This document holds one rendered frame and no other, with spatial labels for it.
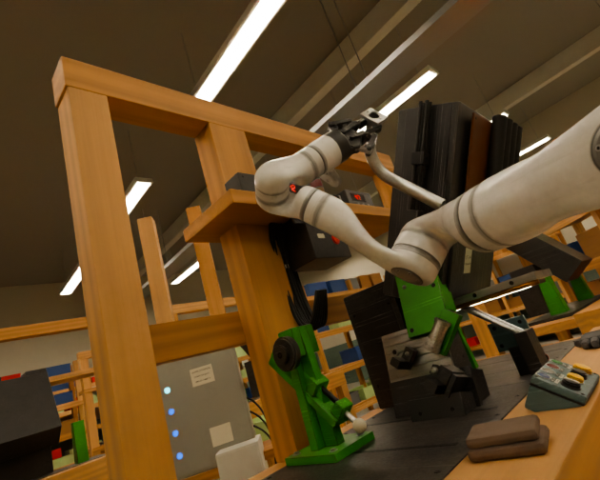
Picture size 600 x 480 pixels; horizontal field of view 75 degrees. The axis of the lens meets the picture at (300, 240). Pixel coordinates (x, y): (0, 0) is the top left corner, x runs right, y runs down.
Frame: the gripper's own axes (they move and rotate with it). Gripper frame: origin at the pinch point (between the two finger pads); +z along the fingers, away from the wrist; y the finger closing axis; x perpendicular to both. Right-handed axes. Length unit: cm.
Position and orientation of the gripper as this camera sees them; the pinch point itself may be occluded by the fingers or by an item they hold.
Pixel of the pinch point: (370, 125)
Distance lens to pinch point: 98.9
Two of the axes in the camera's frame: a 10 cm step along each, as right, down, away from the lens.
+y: -6.9, -5.6, 4.5
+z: 7.2, -5.4, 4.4
